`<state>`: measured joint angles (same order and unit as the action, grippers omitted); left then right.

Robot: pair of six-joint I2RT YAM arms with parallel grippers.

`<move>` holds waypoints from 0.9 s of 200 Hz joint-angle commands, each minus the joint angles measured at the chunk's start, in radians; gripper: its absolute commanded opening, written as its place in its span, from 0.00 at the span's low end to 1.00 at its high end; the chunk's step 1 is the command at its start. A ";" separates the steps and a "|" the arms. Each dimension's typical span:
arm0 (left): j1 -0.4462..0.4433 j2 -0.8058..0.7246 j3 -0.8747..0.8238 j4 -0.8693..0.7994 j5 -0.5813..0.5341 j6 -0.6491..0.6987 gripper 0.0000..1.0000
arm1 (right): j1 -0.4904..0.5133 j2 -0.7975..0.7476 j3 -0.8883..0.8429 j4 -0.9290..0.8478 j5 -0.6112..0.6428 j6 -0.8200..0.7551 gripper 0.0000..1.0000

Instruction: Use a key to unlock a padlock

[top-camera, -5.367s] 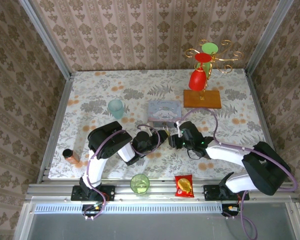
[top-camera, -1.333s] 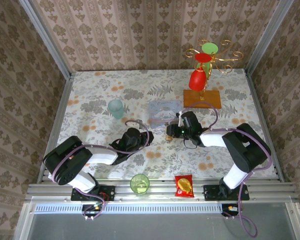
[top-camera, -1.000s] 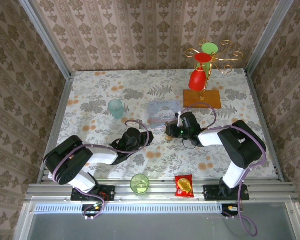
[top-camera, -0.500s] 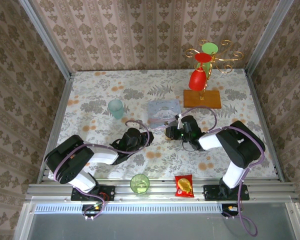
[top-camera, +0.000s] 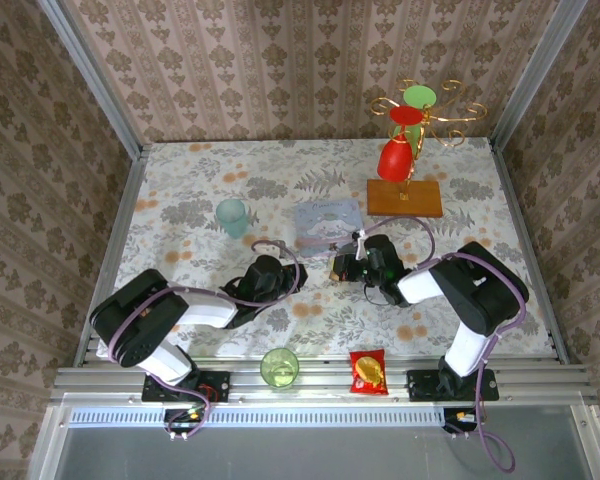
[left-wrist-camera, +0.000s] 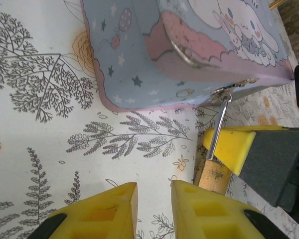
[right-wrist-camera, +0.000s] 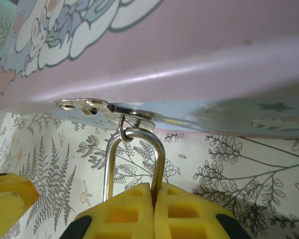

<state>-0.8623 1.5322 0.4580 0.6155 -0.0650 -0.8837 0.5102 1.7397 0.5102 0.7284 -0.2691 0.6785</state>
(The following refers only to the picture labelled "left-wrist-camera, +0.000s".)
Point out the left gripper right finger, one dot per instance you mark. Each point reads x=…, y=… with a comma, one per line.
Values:
x=209, y=219

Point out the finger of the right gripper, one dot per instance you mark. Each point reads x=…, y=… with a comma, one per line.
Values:
x=269, y=159

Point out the blue cartoon tin box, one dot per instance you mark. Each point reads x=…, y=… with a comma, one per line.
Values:
x=139, y=49

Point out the small brass padlock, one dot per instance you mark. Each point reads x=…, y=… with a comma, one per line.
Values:
x=214, y=174

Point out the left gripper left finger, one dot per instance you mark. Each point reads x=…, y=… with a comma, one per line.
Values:
x=102, y=216

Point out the floral tablecloth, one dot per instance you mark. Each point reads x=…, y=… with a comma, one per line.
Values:
x=40, y=124

